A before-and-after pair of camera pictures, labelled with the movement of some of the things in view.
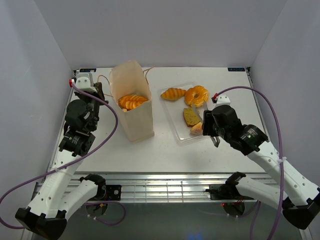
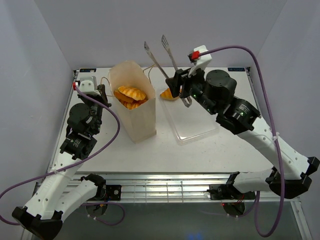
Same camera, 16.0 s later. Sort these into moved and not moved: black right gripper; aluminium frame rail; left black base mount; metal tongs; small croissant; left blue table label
Moved: black right gripper; metal tongs
Not moved: left black base mount; left blue table label; aluminium frame rail; small croissant
